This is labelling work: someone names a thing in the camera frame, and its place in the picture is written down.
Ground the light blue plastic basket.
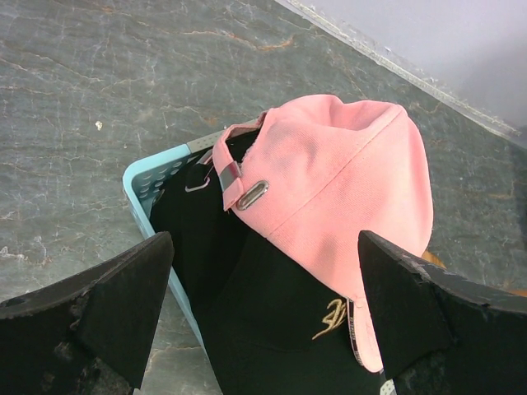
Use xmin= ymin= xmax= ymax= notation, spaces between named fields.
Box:
xmin=122 ymin=118 xmax=396 ymax=395

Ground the plain pink cap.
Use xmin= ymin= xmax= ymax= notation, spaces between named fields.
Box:
xmin=212 ymin=95 xmax=433 ymax=373

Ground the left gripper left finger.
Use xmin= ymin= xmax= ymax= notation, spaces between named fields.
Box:
xmin=1 ymin=232 xmax=174 ymax=394

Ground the black cap gold R logo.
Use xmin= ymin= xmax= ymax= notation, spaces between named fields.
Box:
xmin=150 ymin=133 xmax=386 ymax=395

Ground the wooden hat stand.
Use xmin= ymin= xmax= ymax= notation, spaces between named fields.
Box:
xmin=421 ymin=250 xmax=527 ymax=297

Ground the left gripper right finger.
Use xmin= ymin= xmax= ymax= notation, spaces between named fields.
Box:
xmin=358 ymin=231 xmax=526 ymax=394

